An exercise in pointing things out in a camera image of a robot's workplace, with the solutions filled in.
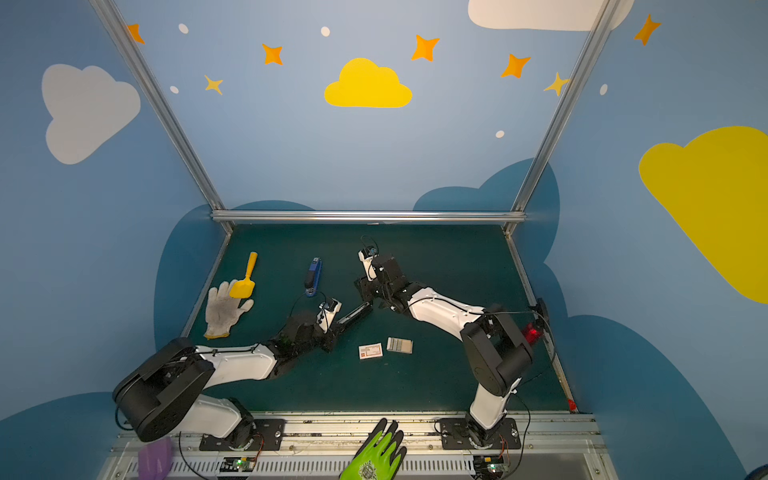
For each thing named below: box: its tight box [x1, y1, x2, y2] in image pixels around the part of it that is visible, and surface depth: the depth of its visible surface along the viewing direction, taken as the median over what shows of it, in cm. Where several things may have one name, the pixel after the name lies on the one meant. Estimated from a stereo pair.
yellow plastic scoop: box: [230, 251, 258, 299], surface depth 104 cm
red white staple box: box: [358, 342, 383, 360], surface depth 90 cm
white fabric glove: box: [204, 279, 254, 340], surface depth 98 cm
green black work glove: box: [339, 418, 407, 480], surface depth 72 cm
